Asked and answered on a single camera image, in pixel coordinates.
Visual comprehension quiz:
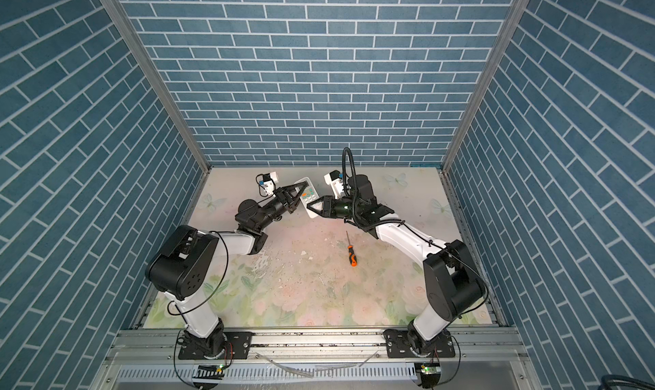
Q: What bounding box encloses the left controller board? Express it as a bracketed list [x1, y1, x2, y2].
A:
[191, 364, 225, 390]

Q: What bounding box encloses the orange black screwdriver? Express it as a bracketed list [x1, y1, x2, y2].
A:
[346, 234, 358, 266]

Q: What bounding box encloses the black corrugated cable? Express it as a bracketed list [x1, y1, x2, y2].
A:
[341, 146, 359, 207]

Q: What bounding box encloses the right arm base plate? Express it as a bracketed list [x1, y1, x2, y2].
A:
[383, 329, 455, 359]

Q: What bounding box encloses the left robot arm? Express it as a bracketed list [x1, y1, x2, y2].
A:
[145, 180, 309, 342]

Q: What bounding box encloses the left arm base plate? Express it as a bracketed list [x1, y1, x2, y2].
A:
[177, 330, 253, 361]

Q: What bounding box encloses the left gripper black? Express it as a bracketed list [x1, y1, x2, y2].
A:
[254, 184, 306, 235]

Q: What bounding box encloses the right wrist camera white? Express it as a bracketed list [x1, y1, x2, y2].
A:
[324, 170, 346, 199]

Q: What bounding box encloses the aluminium front rail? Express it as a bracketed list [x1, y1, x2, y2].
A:
[104, 325, 533, 365]

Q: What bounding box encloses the right controller board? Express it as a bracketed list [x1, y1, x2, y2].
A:
[414, 362, 442, 389]

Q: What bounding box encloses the grey white remote control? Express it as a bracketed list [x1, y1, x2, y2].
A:
[297, 177, 319, 219]

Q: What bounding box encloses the controller board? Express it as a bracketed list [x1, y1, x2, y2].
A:
[191, 364, 225, 390]
[414, 362, 442, 389]

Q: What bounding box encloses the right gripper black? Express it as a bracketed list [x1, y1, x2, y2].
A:
[307, 196, 363, 220]

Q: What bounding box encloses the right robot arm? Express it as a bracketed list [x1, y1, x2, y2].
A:
[305, 174, 489, 344]

